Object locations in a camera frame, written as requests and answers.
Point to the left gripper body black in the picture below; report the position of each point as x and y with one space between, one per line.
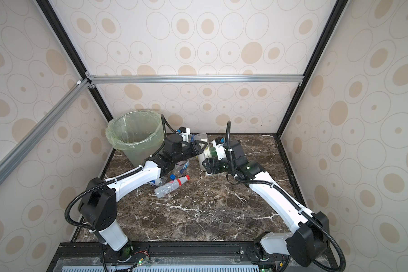
185 152

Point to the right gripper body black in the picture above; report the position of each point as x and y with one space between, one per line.
218 165

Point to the clear bottle blue cap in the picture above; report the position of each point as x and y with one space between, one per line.
179 169

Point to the square matcha label bottle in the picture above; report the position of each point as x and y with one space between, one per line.
206 152

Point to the green mesh bin with liner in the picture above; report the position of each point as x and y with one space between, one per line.
137 134

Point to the white bottle red cap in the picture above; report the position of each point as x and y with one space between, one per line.
171 186

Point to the small blue label water bottle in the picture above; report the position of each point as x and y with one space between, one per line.
160 181

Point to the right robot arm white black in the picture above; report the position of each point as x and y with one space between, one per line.
306 239

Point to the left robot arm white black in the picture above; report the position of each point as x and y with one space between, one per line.
98 205

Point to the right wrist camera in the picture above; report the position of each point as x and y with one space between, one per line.
218 144

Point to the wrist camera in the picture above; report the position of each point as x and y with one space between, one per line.
185 133
218 144

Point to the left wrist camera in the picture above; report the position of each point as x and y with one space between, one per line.
185 133

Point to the horizontal aluminium rail back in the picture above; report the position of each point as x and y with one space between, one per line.
188 79

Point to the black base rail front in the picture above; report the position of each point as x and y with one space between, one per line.
195 256

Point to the diagonal aluminium rail left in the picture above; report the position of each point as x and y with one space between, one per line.
20 151

